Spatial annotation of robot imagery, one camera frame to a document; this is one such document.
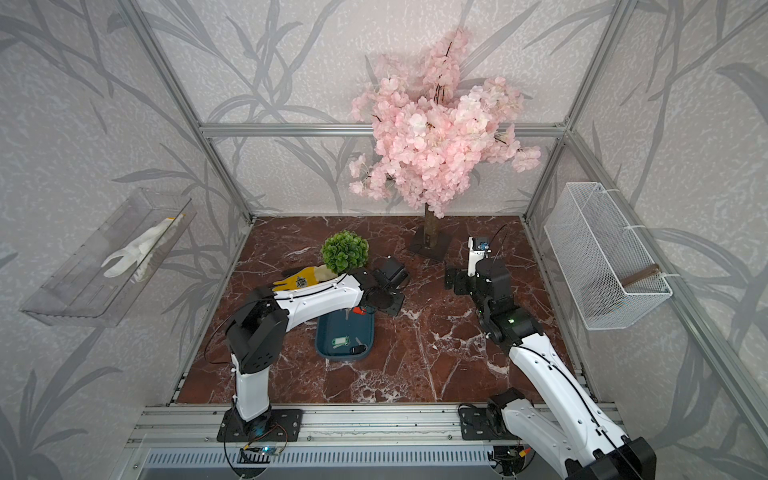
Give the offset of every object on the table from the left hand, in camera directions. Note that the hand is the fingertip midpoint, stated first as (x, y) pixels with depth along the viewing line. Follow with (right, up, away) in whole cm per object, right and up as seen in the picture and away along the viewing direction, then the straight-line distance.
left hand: (397, 306), depth 90 cm
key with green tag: (-17, -10, -2) cm, 20 cm away
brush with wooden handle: (+53, +12, -27) cm, 61 cm away
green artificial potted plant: (-16, +17, +3) cm, 23 cm away
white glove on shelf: (-59, +16, -22) cm, 65 cm away
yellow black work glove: (-32, +7, +10) cm, 34 cm away
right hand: (+18, +15, -13) cm, 26 cm away
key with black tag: (-12, -12, -3) cm, 17 cm away
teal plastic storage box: (-15, -8, -3) cm, 17 cm away
